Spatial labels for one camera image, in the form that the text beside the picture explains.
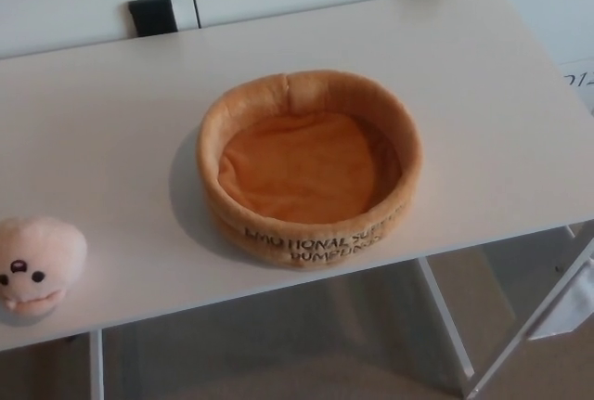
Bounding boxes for white table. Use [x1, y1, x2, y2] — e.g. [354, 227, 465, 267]
[0, 0, 594, 400]

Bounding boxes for orange round plush basket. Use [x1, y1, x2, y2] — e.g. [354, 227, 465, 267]
[195, 70, 426, 273]

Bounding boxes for pink plush dumpling toy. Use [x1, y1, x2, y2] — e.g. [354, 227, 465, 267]
[0, 214, 89, 318]

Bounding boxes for black cabinet handle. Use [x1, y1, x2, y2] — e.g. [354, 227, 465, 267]
[128, 0, 180, 35]

